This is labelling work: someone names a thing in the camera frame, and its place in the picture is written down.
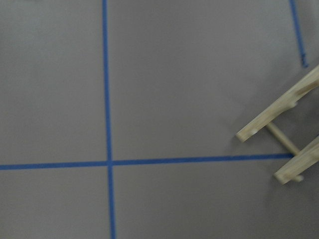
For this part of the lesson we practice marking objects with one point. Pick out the wooden dish rack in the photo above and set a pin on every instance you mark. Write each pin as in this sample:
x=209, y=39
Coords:
x=302, y=159

